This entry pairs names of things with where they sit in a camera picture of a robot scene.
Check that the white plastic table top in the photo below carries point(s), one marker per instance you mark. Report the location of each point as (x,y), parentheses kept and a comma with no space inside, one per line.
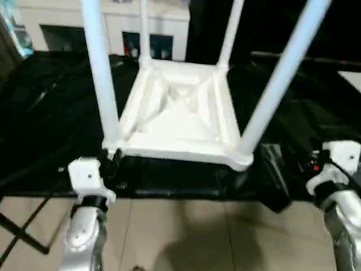
(180,113)

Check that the white plastic table leg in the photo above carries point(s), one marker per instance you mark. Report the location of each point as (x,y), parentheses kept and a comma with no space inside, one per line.
(145,31)
(101,73)
(230,34)
(285,73)

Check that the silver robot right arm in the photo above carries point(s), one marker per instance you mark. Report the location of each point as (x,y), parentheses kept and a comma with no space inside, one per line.
(347,231)

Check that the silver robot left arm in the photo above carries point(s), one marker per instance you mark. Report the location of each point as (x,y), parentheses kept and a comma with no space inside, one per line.
(84,237)

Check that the black work mat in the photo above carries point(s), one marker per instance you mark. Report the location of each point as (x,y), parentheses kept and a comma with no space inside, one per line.
(45,113)

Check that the white board corner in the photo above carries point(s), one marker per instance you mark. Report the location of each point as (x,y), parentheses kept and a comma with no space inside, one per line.
(352,80)

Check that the black stand leg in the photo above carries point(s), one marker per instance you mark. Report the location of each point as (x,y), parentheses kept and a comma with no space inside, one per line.
(25,231)

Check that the white glass-door cabinet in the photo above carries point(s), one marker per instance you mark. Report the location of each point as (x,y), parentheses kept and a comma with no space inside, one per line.
(113,22)

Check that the black backdrop cloth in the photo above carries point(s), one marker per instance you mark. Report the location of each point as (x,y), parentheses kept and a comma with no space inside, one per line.
(271,25)

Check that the grey curtain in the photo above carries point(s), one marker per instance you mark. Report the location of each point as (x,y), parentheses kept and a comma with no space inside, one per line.
(7,53)

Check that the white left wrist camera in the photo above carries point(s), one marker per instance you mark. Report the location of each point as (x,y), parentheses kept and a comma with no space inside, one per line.
(89,175)

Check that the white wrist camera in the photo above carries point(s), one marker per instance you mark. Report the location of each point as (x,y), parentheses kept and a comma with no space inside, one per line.
(335,161)
(89,175)

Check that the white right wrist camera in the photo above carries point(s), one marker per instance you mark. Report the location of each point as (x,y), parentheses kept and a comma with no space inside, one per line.
(335,161)

